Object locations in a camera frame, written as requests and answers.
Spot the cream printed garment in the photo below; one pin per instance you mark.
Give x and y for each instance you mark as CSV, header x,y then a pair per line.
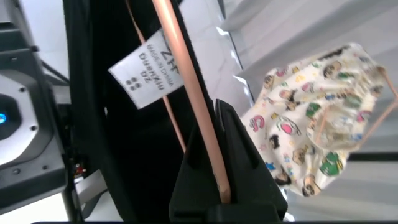
x,y
289,102

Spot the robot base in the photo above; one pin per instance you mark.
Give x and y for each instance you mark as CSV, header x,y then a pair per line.
x,y
31,174

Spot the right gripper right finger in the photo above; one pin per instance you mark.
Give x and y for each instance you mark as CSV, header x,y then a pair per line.
x,y
252,180

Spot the black garment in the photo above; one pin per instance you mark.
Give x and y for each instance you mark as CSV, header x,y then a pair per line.
x,y
124,155

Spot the white curtain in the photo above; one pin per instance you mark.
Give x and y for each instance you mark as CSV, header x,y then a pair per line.
x,y
295,25

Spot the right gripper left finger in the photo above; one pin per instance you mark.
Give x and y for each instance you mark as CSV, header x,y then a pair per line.
x,y
192,186

